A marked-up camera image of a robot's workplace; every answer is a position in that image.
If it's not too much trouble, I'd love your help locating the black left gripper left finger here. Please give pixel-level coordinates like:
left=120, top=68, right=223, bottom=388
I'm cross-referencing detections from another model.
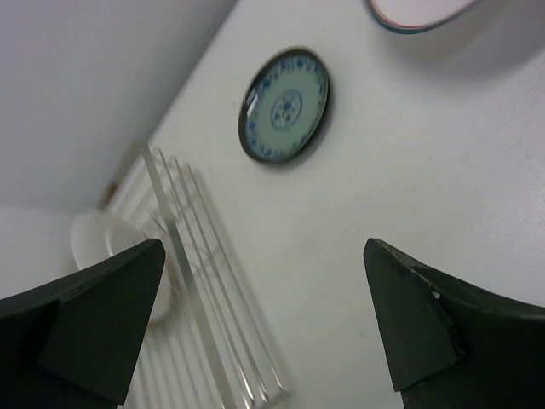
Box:
left=1, top=239, right=165, bottom=408

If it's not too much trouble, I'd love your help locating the white plate orange sunburst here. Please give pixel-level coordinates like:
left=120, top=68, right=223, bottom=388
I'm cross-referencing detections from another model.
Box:
left=364, top=0, right=479, bottom=35

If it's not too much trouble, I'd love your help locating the plain white plate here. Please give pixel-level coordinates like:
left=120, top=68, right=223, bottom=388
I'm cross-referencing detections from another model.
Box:
left=70, top=210, right=174, bottom=325

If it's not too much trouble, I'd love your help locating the teal blue patterned plate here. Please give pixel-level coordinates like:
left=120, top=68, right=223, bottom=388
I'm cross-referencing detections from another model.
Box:
left=238, top=47, right=332, bottom=165

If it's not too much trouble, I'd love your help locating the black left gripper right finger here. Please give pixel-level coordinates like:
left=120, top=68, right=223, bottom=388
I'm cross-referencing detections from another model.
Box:
left=363, top=239, right=544, bottom=408

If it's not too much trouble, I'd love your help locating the metal wire dish rack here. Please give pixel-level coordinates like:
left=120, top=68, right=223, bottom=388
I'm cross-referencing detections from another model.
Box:
left=110, top=146, right=290, bottom=408

